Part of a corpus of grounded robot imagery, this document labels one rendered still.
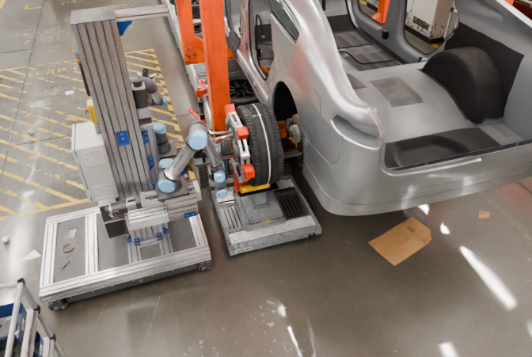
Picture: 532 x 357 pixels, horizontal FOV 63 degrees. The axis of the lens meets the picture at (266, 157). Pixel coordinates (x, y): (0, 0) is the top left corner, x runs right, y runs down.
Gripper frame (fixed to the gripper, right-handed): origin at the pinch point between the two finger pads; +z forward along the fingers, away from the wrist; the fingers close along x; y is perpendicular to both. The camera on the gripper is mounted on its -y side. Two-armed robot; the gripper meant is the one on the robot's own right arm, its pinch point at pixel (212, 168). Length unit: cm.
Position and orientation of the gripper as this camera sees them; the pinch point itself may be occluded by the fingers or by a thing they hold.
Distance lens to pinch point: 335.7
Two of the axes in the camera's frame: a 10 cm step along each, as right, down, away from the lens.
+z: -2.9, -5.7, 7.7
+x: -9.6, 1.9, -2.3
